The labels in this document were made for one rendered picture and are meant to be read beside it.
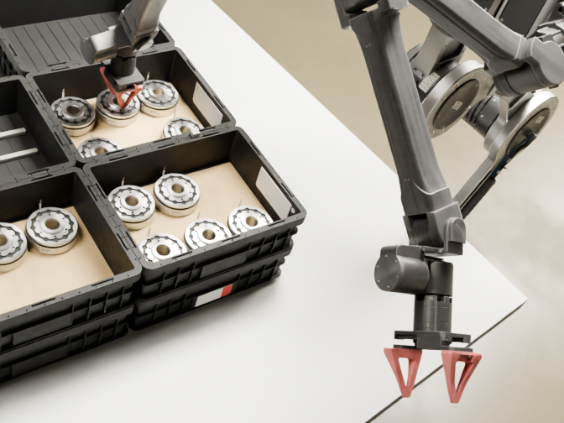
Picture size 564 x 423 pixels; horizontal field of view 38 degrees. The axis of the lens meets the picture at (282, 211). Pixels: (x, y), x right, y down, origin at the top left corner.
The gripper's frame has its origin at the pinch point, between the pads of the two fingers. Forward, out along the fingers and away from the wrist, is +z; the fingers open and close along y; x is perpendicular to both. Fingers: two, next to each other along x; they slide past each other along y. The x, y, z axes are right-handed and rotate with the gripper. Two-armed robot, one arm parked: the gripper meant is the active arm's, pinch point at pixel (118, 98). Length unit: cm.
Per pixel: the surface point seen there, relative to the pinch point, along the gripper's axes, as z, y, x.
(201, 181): 4.9, 27.1, 8.1
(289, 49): 89, -95, 139
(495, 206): 92, 17, 170
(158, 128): 4.5, 8.2, 6.7
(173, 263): -5, 52, -14
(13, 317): -6, 52, -46
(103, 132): 4.2, 5.3, -6.2
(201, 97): -1.6, 7.4, 18.0
